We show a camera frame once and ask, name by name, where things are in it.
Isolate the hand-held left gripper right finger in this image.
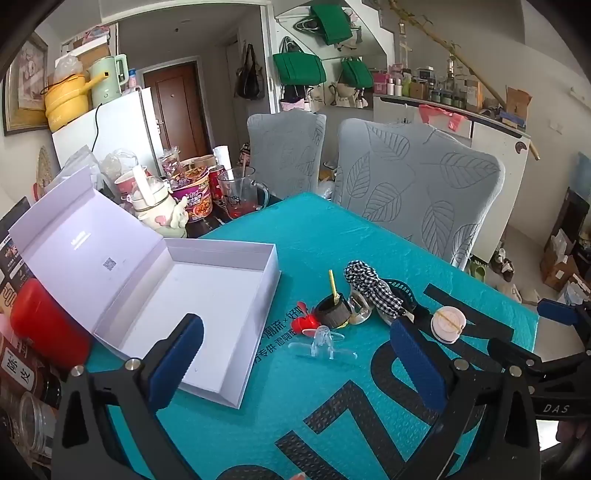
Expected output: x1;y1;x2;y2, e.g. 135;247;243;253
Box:
390;318;541;480

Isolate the black claw hair clip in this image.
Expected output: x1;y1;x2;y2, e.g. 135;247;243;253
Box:
376;279;432;324

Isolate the row of cosmetic bottles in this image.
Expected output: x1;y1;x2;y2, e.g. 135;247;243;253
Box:
372;65;485;109

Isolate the green tote bag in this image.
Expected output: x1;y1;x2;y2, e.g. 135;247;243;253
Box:
272;51;328;86

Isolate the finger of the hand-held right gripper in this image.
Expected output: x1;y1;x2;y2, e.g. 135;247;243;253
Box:
537;298;591;340
489;339;591;398

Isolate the red canister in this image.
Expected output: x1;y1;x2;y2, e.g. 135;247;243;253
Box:
9;278;95;370

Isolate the person's right hand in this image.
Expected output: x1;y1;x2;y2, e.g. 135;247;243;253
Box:
538;416;591;450

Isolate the pink paper cup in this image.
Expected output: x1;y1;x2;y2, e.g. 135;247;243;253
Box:
115;168;148;199

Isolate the open cardboard box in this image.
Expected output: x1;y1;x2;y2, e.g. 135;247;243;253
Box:
501;87;533;130

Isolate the pink round compact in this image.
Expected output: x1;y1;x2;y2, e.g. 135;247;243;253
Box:
430;306;466;344

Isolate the framed picture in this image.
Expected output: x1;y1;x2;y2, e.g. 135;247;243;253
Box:
4;31;49;136

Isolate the black white checkered scrunchie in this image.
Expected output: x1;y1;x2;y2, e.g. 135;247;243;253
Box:
344;260;404;319

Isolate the glass mug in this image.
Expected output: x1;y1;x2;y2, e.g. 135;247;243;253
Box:
217;166;271;219

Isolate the woven straw fan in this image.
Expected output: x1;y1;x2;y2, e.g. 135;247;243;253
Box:
37;145;58;195

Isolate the yellow pot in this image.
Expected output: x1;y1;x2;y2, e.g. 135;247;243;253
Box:
43;74;109;132

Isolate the bamboo pole with leaves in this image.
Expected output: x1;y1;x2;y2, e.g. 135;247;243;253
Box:
388;0;541;160

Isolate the white fridge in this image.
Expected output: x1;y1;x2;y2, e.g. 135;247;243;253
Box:
51;87;164;178

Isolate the clear plastic bag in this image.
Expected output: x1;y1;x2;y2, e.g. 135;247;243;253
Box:
99;148;139;178

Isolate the black hanging bag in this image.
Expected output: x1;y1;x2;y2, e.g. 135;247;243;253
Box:
234;44;266;101

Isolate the clear printed snack packet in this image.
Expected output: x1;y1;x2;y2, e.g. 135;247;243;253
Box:
159;147;183;178

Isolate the black cylindrical ring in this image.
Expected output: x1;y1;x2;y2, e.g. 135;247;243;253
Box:
315;295;352;329

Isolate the brown cardboard box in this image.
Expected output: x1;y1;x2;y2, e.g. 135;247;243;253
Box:
76;42;112;75

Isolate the grey leaf pattern chair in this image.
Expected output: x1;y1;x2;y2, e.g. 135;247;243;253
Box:
246;112;328;199
333;117;506;271

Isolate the brown door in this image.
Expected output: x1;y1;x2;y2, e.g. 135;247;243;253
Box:
141;62;208;160

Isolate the cream handbag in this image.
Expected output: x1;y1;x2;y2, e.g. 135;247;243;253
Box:
335;83;370;109

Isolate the purple instant noodle cup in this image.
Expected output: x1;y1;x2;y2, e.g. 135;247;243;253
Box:
171;167;214;223

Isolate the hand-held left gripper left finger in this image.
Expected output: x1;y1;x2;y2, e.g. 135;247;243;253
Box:
51;313;206;480

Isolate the black printed snack bag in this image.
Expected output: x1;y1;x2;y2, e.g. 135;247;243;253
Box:
0;196;35;315

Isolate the black power cable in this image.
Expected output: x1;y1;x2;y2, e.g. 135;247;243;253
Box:
91;102;105;155

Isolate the red heart hair clip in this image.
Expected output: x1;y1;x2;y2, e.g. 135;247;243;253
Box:
295;301;319;333

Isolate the grey translucent claw clip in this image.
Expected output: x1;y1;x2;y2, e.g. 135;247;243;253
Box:
344;288;374;326

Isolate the green electric kettle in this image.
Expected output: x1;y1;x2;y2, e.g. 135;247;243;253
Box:
88;54;129;109

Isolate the white gift box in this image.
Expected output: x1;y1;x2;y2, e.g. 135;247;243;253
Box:
8;165;281;409

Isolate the clear plastic hair clip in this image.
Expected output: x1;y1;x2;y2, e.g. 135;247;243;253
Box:
288;325;358;361

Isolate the red soda can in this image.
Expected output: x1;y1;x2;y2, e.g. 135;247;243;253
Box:
208;165;227;199

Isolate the pile of cardboard boxes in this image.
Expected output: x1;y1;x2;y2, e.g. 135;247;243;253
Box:
540;187;591;305

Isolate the teal printed bubble mat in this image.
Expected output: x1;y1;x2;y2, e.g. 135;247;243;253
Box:
85;191;541;480

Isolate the pink plastic bag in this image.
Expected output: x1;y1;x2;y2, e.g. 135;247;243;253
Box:
418;104;466;134

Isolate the cartoon dog water bottle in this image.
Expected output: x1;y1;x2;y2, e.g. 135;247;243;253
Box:
124;167;188;238

